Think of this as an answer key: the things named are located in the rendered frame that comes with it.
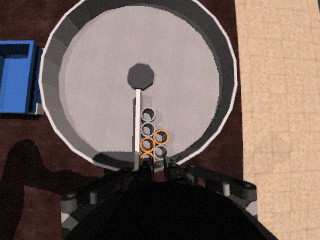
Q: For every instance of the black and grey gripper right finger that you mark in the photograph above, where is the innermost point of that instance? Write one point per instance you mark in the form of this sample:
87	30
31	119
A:
240	191

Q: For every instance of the blue open crate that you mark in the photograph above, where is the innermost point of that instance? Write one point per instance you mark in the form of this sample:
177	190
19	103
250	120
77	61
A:
19	87

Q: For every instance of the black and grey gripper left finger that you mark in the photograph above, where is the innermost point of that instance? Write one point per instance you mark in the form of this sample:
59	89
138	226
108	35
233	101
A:
76	204

